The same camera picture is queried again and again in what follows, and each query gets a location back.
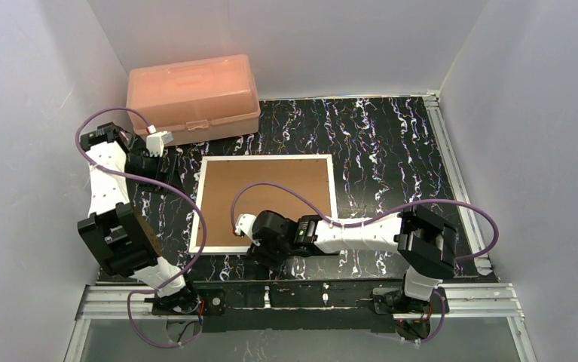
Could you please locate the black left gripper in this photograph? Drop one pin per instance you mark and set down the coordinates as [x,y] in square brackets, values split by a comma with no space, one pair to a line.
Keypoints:
[167,170]

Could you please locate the brown backing board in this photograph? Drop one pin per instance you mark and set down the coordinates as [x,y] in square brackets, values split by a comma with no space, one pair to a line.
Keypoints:
[290,185]

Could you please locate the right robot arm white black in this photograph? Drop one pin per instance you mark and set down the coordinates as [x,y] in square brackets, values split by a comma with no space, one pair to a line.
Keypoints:
[424,239]

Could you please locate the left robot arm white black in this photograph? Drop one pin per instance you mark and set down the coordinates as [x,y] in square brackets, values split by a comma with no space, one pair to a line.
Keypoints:
[115,232]

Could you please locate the pink plastic storage box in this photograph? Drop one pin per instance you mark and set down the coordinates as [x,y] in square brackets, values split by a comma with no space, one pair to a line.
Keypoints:
[196,101]

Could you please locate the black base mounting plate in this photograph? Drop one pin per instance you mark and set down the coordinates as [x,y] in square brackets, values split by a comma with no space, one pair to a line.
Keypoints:
[353,304]

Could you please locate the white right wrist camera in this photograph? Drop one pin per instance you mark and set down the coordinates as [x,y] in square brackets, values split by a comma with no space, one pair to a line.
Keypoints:
[243,227]

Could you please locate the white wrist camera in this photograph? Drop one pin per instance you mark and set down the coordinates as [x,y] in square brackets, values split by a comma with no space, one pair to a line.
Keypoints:
[156,141]
[243,227]

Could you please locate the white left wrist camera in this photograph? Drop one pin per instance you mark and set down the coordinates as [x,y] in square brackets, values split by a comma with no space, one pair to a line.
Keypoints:
[156,141]

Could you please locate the aluminium front rail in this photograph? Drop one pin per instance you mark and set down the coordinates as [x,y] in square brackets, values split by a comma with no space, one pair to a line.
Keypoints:
[115,322]

